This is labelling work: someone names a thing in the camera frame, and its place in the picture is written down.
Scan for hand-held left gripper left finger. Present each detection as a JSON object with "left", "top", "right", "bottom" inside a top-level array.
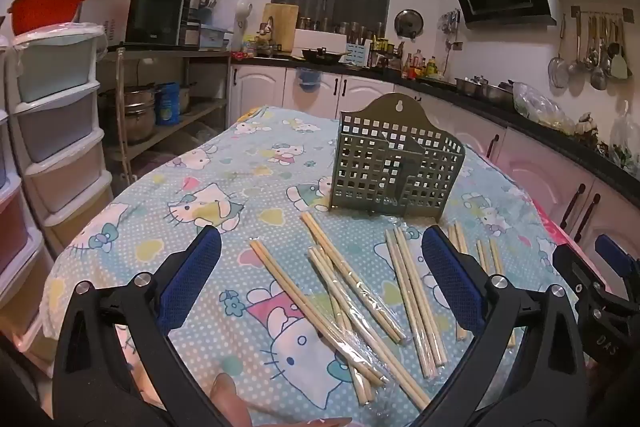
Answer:
[{"left": 52, "top": 224, "right": 222, "bottom": 427}]

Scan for blue dish box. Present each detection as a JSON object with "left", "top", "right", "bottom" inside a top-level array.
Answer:
[{"left": 200, "top": 24, "right": 234, "bottom": 51}]

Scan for small black appliance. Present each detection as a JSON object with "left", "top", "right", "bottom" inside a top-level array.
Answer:
[{"left": 180, "top": 19, "right": 202, "bottom": 48}]

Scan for row of spice jars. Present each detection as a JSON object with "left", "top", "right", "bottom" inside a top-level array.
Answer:
[{"left": 297, "top": 17, "right": 387, "bottom": 36}]

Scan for white storage box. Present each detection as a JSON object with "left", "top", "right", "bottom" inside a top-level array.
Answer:
[{"left": 292, "top": 28, "right": 349, "bottom": 58}]

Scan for row of hanging kitchen utensils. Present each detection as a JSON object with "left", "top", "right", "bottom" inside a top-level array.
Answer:
[{"left": 547, "top": 7, "right": 634, "bottom": 91}]

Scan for kitchen faucet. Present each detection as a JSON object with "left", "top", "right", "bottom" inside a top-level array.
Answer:
[{"left": 257, "top": 17, "right": 277, "bottom": 54}]

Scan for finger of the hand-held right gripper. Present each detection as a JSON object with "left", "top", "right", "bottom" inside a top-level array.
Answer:
[
  {"left": 595, "top": 234, "right": 640, "bottom": 295},
  {"left": 552, "top": 244, "right": 608, "bottom": 308}
]

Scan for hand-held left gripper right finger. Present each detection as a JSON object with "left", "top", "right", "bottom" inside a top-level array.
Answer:
[{"left": 415, "top": 225, "right": 586, "bottom": 427}]

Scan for cartoon cat printed tablecloth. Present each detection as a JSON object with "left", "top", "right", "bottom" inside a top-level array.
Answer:
[{"left": 42, "top": 104, "right": 571, "bottom": 427}]

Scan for white base cabinets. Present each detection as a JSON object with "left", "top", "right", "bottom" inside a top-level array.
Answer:
[{"left": 229, "top": 63, "right": 640, "bottom": 258}]

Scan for kitchen shelf rack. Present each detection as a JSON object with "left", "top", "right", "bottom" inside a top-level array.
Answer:
[{"left": 97, "top": 47, "right": 234, "bottom": 188}]

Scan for stacked steel pots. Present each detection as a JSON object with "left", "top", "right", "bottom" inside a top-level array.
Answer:
[{"left": 100, "top": 83, "right": 159, "bottom": 144}]

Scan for red plastic basin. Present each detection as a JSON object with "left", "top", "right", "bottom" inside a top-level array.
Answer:
[{"left": 7, "top": 0, "right": 88, "bottom": 36}]

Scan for steel pots on countertop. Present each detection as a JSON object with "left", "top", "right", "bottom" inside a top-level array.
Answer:
[{"left": 454, "top": 76, "right": 516, "bottom": 106}]

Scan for blue canister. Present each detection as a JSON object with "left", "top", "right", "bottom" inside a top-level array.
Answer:
[{"left": 155, "top": 82, "right": 181, "bottom": 126}]

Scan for group of condiment bottles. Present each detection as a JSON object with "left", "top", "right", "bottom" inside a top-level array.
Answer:
[{"left": 400, "top": 51, "right": 451, "bottom": 81}]

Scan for black kitchen countertop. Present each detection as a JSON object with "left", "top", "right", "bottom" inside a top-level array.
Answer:
[{"left": 230, "top": 54, "right": 640, "bottom": 195}]

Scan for person's left hand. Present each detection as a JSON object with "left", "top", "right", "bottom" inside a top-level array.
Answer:
[{"left": 210, "top": 372, "right": 353, "bottom": 427}]

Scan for hanging steel pot lid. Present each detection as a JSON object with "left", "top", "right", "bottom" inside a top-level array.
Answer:
[{"left": 394, "top": 9, "right": 425, "bottom": 40}]

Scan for pastel plastic drawer tower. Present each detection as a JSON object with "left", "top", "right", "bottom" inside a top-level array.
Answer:
[
  {"left": 0, "top": 37, "right": 48, "bottom": 353},
  {"left": 5, "top": 22, "right": 115, "bottom": 258}
]

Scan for clear plastic bag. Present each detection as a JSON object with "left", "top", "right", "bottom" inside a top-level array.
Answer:
[{"left": 512, "top": 82, "right": 577, "bottom": 134}]

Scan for black microwave oven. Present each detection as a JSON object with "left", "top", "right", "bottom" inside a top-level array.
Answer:
[{"left": 82, "top": 0, "right": 190, "bottom": 48}]

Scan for wooden cutting board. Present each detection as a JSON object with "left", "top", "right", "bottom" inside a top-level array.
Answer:
[{"left": 262, "top": 3, "right": 300, "bottom": 54}]

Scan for black wok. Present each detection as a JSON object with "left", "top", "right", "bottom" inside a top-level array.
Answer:
[{"left": 300, "top": 48, "right": 351, "bottom": 66}]

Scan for green perforated utensil holder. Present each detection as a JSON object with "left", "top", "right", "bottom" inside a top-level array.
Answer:
[{"left": 327, "top": 93, "right": 466, "bottom": 223}]

